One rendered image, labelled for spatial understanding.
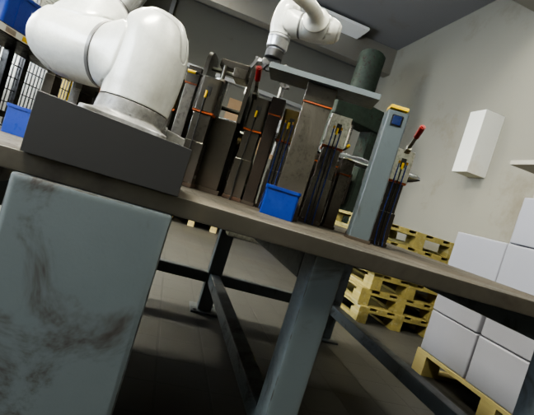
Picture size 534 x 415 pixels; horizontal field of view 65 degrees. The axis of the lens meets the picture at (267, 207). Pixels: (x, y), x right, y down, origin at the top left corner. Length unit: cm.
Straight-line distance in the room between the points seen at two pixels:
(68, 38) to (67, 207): 39
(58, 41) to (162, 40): 24
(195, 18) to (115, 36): 681
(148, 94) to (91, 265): 37
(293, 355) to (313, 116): 75
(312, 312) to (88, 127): 62
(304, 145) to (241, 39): 646
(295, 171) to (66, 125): 76
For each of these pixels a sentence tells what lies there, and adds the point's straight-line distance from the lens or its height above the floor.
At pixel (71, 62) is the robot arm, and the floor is 91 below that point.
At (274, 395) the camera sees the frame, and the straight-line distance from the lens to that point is 107.
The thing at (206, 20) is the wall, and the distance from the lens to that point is 779.
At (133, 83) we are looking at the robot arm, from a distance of 94.
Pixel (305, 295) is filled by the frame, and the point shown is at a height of 56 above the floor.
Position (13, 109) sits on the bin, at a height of 77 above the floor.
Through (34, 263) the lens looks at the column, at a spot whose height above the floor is 50.
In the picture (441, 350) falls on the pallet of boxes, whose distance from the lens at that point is 272.
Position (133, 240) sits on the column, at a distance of 86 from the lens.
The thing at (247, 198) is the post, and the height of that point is 72.
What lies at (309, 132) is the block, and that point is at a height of 99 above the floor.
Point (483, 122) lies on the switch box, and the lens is 437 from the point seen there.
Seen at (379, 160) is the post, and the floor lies 97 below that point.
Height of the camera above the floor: 76
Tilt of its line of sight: 2 degrees down
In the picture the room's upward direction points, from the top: 17 degrees clockwise
